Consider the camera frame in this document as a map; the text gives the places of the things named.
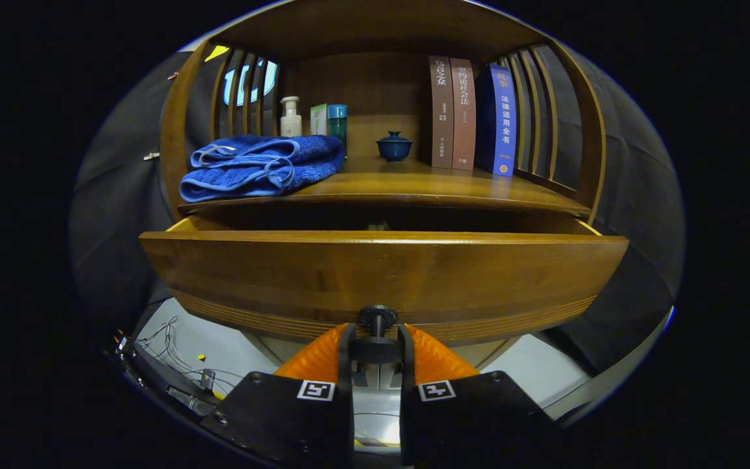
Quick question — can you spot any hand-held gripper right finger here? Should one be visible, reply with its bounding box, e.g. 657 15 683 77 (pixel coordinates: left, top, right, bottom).
398 322 555 466

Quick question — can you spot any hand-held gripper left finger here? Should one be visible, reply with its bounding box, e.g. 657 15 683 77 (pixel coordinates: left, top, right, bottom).
201 322 357 466

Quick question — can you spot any wooden countertop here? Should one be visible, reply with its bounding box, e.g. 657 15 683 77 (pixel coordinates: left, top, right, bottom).
178 153 592 217

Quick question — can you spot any brown wooden cabinet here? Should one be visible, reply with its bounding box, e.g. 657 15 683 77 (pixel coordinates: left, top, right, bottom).
139 0 630 372

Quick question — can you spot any blue folded towel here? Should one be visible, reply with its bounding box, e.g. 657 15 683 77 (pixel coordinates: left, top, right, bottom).
178 134 347 203

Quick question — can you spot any dark blue lidded teacup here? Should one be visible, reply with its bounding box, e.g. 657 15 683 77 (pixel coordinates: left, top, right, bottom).
376 131 413 162

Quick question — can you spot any teal capped bottle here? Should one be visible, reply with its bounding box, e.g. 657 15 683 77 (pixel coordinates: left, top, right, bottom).
327 104 348 141

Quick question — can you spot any white pump bottle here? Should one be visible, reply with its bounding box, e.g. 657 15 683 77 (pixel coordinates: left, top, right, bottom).
280 96 303 137

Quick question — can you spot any dark brown book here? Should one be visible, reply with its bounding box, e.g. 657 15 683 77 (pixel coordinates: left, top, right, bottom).
429 55 454 169

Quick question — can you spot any reddish brown book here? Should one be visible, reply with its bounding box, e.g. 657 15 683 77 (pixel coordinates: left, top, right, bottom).
450 58 477 172

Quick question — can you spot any thick blue book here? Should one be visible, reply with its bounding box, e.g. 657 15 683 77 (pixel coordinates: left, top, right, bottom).
475 63 518 177

